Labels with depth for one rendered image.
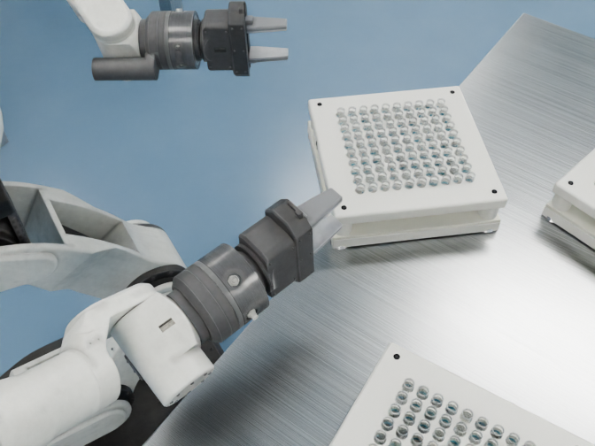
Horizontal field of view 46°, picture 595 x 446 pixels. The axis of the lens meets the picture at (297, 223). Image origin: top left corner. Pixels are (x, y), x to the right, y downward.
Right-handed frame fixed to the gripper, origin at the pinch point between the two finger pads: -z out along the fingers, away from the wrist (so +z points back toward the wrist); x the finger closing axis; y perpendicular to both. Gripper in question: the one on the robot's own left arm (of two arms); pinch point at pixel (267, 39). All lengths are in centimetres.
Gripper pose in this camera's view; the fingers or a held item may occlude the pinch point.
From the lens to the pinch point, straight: 111.2
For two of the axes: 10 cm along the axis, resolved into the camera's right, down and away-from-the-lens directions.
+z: -10.0, 0.0, 0.3
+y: -0.2, 7.6, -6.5
